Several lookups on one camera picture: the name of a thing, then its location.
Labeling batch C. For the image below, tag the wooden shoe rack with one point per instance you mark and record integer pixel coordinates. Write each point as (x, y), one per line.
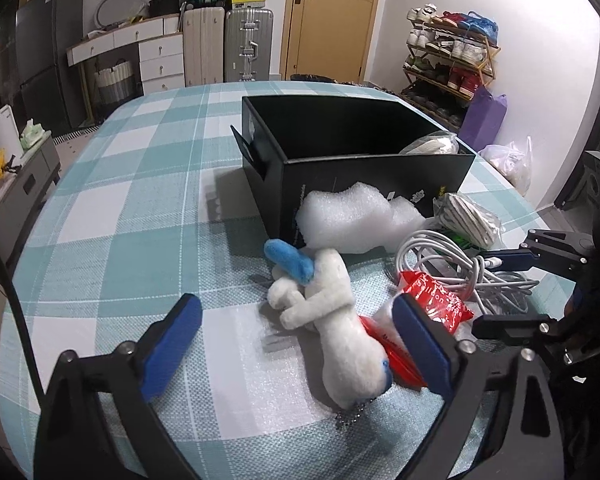
(487, 60)

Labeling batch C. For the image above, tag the white air purifier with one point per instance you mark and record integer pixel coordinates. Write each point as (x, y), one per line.
(2, 132)

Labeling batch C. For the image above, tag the purple bag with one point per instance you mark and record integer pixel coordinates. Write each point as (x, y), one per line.
(482, 117)

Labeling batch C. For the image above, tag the beige suitcase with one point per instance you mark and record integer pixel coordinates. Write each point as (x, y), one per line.
(203, 45)

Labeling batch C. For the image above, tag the dark glass wardrobe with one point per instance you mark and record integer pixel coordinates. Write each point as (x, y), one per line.
(2, 70)

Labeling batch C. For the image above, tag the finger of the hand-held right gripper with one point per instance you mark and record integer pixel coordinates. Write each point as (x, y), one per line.
(515, 260)
(505, 327)

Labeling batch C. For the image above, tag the white desk with drawers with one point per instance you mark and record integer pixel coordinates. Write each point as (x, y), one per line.
(160, 55)

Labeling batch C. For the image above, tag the grey low cabinet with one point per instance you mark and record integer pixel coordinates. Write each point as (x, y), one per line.
(15, 195)

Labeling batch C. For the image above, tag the bin with black liner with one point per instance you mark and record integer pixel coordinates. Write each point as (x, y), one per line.
(310, 78)

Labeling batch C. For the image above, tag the red plastic packet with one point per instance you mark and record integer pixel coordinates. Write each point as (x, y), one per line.
(437, 305)

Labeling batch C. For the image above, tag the teal checked tablecloth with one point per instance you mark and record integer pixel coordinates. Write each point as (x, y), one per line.
(130, 210)

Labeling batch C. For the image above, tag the clear bag of white cloth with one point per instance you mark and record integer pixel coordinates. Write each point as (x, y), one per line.
(430, 144)

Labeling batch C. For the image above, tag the light green tissue pack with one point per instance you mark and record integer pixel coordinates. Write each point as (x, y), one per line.
(32, 134)

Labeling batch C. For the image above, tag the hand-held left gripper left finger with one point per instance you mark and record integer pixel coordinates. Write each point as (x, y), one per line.
(170, 345)

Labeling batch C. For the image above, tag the green packet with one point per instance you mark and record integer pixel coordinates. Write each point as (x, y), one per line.
(461, 240)

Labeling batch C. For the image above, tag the silver suitcase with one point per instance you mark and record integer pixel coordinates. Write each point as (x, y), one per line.
(247, 45)

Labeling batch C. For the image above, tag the oval white framed mirror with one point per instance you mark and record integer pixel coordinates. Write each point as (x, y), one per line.
(105, 5)

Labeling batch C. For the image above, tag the white plastic bag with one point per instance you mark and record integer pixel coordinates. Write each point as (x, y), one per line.
(510, 165)

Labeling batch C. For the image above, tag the woven laundry basket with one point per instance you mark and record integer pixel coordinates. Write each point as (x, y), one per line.
(112, 82)

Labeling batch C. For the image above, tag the white blue plush toy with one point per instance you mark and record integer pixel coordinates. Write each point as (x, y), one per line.
(340, 320)

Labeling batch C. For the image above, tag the group of shoes on floor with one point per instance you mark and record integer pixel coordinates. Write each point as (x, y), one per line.
(365, 85)

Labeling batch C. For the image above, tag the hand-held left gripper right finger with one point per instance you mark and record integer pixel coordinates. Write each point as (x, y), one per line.
(425, 350)

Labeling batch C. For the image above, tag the white foam wrap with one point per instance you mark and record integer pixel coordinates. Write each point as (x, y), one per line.
(340, 215)

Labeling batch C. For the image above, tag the wooden door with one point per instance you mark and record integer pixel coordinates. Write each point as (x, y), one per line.
(330, 20)

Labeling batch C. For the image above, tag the grey fridge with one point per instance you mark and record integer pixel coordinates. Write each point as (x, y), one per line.
(50, 55)

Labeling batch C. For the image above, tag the black cardboard box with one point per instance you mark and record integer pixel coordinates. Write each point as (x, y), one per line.
(360, 180)

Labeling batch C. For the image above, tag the rows of shoes on rack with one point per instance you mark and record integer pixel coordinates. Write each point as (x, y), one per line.
(460, 50)

